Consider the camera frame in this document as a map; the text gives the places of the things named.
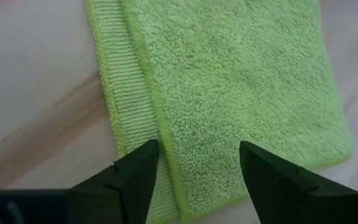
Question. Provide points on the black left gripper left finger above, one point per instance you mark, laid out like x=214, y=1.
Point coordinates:
x=126, y=189

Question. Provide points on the green microfiber towel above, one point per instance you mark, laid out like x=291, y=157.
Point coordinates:
x=228, y=77

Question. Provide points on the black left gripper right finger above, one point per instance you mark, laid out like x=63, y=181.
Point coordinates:
x=278, y=193

